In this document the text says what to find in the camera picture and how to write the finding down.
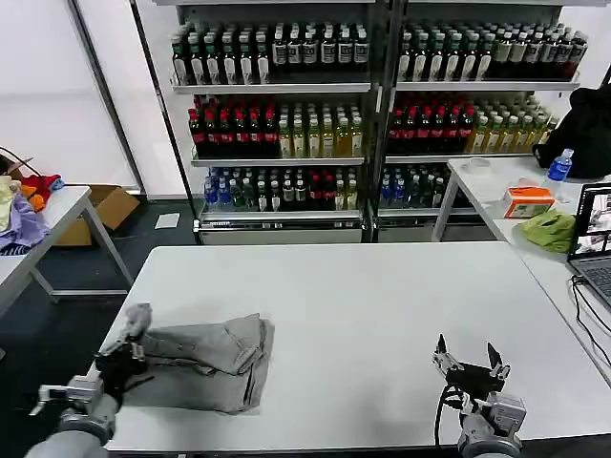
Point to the white laptop table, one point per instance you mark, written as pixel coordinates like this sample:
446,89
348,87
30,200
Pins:
549,281

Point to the cardboard box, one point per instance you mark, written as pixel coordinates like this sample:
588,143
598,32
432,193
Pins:
110,207

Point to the grey printed t-shirt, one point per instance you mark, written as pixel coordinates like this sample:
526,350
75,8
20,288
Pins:
200,362

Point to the shelf rack with bottles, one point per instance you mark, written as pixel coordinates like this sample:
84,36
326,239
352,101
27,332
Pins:
468,119
286,124

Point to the black bag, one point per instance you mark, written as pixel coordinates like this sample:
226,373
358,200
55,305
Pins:
587,133

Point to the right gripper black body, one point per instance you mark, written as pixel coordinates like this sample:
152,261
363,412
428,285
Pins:
472,379

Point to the blue water bottle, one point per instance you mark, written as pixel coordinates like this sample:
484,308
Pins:
557,172

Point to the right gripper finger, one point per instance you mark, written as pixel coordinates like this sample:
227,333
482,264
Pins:
497,365
448,360

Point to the cream cloth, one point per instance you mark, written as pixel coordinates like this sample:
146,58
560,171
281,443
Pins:
7,200

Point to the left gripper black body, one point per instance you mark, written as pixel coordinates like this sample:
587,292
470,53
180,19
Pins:
117,369

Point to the white table with clothes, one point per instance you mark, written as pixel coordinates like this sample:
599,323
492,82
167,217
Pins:
62,205

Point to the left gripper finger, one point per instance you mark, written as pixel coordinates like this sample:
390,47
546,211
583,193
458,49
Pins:
138,351

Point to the dark laptop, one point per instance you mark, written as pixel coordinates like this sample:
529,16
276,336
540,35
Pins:
594,224

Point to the white side table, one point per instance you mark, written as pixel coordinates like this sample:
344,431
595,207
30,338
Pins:
482,186

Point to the white paper sheet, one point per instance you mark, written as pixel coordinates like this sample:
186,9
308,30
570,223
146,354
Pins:
168,220

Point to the green cloth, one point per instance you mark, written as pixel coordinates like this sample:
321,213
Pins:
549,231

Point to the orange tissue box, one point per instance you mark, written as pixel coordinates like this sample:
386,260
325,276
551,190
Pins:
527,202

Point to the purple cloth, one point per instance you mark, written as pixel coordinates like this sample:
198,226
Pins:
26,224

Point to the dark wall post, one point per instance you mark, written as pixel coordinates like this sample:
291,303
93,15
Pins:
107,95

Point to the red cloth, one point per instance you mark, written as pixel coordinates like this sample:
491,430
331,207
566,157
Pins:
40,188

